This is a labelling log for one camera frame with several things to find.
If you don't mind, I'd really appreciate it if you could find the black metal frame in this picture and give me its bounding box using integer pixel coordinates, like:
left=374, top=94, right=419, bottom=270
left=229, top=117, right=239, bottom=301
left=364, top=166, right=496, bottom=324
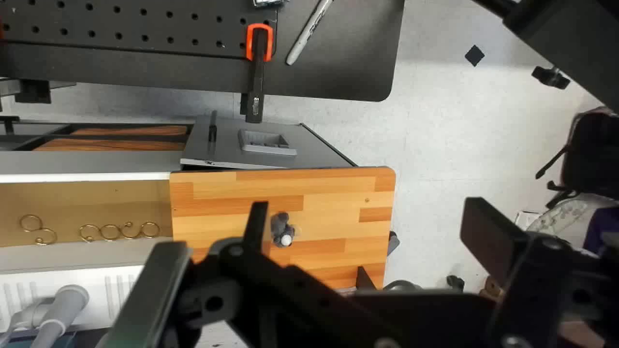
left=0, top=75, right=74, bottom=152

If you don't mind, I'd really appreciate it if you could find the white and purple bag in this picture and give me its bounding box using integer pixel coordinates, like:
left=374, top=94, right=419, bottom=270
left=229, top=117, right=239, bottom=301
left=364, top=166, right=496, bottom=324
left=515, top=191, right=619, bottom=258

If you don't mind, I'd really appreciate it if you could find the black hanging utensil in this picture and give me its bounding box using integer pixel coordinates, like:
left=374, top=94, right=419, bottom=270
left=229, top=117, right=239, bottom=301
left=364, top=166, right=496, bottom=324
left=241, top=26, right=272, bottom=125

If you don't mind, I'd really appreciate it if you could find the wooden countertop slab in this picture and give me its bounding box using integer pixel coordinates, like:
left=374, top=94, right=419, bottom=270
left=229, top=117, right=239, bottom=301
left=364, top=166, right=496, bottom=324
left=169, top=166, right=399, bottom=291

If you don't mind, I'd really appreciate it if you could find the large black stand base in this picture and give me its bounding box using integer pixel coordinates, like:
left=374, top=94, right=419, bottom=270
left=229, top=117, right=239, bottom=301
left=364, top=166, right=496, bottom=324
left=473, top=0, right=619, bottom=115

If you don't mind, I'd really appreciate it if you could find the black caster wheel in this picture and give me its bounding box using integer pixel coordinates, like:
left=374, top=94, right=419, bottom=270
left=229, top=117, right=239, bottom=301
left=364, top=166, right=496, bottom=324
left=531, top=63, right=573, bottom=92

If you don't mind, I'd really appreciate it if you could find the black backpack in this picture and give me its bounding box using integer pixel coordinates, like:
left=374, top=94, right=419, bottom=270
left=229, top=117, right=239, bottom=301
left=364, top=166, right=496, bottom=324
left=535, top=106, right=619, bottom=200

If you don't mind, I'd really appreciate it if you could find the orange hook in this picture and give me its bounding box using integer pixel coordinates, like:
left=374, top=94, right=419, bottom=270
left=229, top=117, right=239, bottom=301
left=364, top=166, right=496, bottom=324
left=245, top=21, right=277, bottom=65

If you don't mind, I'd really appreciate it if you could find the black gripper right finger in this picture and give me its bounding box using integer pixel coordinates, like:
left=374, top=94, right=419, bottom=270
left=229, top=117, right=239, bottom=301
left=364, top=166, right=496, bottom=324
left=459, top=195, right=542, bottom=291

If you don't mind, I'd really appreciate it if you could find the grey plastic faucet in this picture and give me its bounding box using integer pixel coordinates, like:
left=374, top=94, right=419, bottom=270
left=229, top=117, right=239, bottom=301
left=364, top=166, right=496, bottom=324
left=0, top=282, right=94, bottom=348

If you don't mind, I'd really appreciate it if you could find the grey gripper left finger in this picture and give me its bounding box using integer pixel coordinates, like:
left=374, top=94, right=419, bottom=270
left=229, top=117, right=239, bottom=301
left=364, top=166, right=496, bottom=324
left=96, top=239, right=196, bottom=348

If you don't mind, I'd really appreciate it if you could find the silver hanging utensil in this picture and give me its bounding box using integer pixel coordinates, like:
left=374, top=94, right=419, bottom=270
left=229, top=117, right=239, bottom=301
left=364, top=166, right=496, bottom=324
left=283, top=0, right=339, bottom=67

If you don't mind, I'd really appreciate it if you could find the grey monitor back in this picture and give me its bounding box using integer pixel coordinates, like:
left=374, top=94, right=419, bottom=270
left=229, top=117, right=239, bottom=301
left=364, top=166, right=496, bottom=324
left=0, top=0, right=407, bottom=104

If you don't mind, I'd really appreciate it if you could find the small grey stuffed animal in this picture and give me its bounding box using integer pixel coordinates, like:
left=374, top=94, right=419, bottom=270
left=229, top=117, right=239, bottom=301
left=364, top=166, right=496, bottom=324
left=270, top=210, right=299, bottom=249

